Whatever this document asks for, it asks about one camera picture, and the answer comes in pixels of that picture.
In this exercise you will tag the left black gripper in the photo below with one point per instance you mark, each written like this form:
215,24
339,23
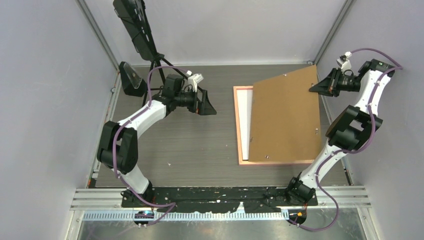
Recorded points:
202,108

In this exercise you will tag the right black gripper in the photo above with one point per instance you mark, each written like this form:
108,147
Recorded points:
329,85

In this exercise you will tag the cat photo print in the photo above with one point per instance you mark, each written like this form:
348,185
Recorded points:
245,122

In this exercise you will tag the brown cardboard backing board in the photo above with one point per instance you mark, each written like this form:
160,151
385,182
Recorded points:
285,125

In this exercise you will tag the pink wooden picture frame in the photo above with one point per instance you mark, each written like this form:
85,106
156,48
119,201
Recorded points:
240,132

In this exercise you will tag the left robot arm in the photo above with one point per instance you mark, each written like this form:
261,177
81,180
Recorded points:
118,145

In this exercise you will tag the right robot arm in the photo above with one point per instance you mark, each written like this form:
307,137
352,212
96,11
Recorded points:
352,131

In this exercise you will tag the black wedge stand base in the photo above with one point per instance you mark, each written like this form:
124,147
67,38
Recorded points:
132,83

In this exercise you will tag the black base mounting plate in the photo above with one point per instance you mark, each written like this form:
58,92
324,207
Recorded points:
220,200

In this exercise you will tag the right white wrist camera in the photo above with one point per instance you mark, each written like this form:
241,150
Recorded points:
344,61

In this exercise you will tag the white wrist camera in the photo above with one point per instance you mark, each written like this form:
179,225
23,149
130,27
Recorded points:
344,61
194,79

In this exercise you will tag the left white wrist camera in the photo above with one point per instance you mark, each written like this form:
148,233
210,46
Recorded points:
194,79

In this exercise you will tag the aluminium rail front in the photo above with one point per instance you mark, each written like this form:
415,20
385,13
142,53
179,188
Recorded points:
105,204

